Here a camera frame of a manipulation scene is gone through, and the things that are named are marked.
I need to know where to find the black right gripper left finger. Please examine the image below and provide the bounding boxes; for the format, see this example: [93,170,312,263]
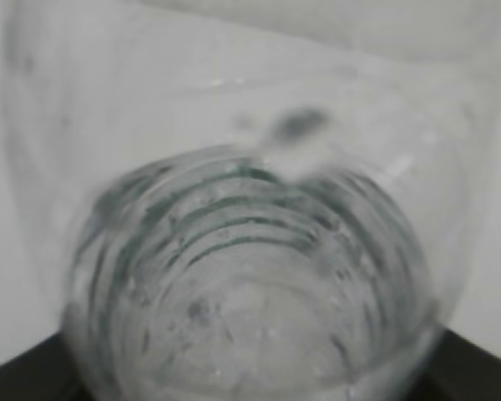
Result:
[0,334,88,401]

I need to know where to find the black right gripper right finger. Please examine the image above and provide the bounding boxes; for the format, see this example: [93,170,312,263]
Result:
[421,331,501,401]

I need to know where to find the clear water bottle green label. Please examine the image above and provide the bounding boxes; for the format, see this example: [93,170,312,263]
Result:
[2,1,501,400]

